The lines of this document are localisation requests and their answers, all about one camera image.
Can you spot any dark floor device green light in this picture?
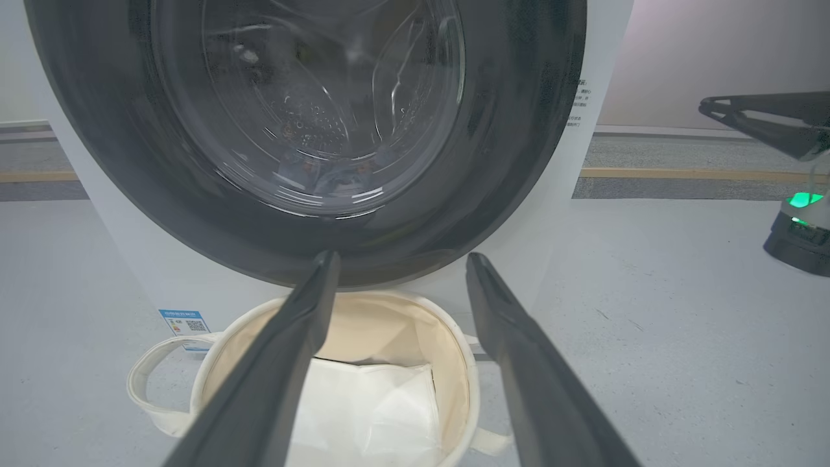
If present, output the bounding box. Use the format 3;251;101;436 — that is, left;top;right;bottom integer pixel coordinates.
763;190;830;278

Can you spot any blue energy label sticker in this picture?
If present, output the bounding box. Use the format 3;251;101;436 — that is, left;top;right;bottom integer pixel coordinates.
159;309;212;352

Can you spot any cream canvas laundry basket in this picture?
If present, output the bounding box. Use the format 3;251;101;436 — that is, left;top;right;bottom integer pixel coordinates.
126;290;513;467

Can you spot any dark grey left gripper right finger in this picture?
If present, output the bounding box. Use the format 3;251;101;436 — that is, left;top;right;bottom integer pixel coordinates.
466;252;643;467

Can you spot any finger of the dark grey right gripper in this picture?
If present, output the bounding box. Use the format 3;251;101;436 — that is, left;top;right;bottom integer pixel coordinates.
700;91;830;126
699;108;830;162

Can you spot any white front-load washing machine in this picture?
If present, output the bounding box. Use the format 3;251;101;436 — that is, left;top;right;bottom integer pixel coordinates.
23;0;636;354

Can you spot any white bag inside basket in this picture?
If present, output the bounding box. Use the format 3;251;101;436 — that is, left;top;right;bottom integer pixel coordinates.
285;359;443;467

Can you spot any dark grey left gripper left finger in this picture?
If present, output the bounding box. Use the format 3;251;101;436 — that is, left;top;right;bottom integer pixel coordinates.
162;251;342;467

